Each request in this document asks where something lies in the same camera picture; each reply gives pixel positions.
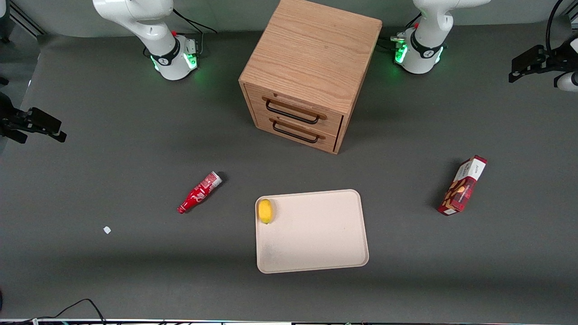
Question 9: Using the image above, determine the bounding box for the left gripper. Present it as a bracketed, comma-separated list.
[509, 38, 578, 93]

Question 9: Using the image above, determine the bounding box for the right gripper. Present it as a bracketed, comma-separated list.
[0, 93, 67, 144]

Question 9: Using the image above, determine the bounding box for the red cookie box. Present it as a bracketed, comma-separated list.
[437, 155, 488, 216]

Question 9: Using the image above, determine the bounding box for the beige plastic tray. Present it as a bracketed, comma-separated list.
[255, 189, 369, 274]

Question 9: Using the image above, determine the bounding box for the red cola bottle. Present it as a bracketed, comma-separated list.
[177, 171, 223, 214]

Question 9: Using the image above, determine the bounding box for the wooden two-drawer cabinet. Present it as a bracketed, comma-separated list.
[238, 0, 383, 155]

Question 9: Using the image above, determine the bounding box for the yellow lemon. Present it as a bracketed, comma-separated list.
[258, 199, 274, 224]

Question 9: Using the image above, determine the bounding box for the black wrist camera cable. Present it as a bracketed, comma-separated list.
[545, 0, 568, 52]

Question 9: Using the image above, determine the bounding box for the aluminium frame rail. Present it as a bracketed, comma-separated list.
[8, 0, 47, 37]

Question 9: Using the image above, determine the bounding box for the black left arm base cable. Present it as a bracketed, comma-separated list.
[378, 13, 423, 51]

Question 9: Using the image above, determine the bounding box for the black arm base cable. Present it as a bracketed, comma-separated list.
[172, 8, 218, 35]
[378, 13, 423, 51]

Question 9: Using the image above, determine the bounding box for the black floor cable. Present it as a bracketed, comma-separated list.
[32, 298, 107, 324]

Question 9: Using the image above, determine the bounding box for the black right arm base cable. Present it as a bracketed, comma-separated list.
[172, 8, 218, 35]

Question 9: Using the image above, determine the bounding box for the wooden drawer, long handle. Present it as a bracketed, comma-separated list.
[244, 84, 345, 136]

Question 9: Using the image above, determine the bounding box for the wooden drawer, short handle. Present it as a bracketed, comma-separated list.
[254, 112, 340, 152]

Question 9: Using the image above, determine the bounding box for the long black drawer handle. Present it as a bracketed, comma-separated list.
[265, 100, 322, 125]

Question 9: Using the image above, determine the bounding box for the short black drawer handle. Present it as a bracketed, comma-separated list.
[272, 121, 320, 144]

